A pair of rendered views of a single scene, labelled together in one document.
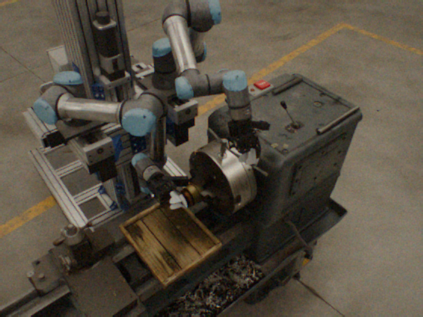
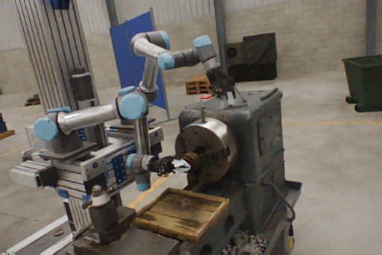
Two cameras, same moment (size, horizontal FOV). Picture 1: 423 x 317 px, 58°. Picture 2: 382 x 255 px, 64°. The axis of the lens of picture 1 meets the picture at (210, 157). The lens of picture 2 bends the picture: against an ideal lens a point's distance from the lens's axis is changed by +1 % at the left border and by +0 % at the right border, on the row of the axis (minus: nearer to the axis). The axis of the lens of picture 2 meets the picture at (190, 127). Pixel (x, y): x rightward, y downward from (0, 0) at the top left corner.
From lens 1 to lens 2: 0.83 m
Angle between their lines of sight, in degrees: 31
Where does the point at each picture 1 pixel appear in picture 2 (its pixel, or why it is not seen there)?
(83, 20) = (64, 74)
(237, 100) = (209, 52)
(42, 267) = not seen: outside the picture
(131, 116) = (127, 99)
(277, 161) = (245, 112)
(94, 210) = not seen: outside the picture
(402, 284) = (370, 244)
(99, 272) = (130, 238)
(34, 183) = not seen: outside the picture
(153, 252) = (171, 224)
